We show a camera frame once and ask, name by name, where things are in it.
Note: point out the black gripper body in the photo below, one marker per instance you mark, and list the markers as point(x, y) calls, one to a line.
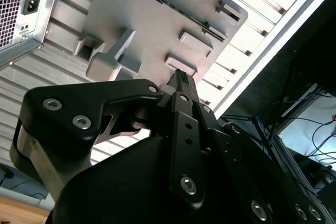
point(126, 187)

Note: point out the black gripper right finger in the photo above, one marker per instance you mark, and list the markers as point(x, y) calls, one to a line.
point(241, 161)

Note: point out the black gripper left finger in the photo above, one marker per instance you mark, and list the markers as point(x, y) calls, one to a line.
point(78, 100)

